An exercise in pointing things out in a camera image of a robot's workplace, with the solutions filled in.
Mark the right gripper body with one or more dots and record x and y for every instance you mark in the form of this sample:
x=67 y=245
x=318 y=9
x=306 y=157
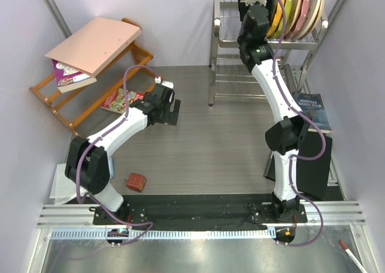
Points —
x=242 y=6

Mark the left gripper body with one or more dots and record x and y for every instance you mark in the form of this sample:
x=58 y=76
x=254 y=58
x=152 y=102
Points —
x=165 y=117

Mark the orange dotted plate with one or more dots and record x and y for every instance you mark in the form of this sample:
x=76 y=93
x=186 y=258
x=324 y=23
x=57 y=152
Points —
x=276 y=20

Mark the green dotted plate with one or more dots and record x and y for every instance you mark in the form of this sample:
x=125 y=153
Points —
x=282 y=29

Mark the metal dish rack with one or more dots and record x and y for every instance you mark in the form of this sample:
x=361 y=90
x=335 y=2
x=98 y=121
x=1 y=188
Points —
x=230 y=78

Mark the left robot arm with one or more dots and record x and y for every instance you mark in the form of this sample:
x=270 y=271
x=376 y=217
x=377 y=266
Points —
x=89 y=163

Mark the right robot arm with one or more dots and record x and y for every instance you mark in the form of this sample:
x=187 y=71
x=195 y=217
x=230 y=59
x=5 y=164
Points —
x=285 y=136

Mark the wooden rack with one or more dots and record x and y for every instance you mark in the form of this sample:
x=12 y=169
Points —
x=58 y=100

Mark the red comic book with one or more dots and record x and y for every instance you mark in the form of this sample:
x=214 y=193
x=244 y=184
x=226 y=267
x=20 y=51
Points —
x=116 y=101

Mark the cream floral plate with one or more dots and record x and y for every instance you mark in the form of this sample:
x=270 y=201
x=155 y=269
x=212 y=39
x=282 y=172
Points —
x=294 y=14

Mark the pink dotted plate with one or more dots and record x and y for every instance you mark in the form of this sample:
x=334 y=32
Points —
x=300 y=20

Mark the cream blue rimmed plate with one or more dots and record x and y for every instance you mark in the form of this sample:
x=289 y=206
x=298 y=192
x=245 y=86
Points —
x=314 y=6

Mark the brown square block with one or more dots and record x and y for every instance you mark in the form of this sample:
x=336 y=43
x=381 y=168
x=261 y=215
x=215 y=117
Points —
x=136 y=182

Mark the pink folder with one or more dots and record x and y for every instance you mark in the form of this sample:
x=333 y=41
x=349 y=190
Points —
x=95 y=45

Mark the purple white book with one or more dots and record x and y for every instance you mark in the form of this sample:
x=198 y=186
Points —
x=68 y=78

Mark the dark blue paperback book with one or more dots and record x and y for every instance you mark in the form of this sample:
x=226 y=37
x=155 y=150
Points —
x=312 y=104

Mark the white cloth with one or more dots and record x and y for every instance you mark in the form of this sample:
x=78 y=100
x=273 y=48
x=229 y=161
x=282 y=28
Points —
x=63 y=190

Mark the black box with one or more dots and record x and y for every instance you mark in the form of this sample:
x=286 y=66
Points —
x=312 y=176

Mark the red white marker pen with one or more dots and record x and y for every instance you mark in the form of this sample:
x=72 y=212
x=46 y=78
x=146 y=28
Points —
x=352 y=256

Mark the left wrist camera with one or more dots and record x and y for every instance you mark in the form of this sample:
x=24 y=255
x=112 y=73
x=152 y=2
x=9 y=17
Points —
x=161 y=84

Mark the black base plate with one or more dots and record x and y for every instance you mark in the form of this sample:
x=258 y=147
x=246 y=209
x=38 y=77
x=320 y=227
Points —
x=200 y=213

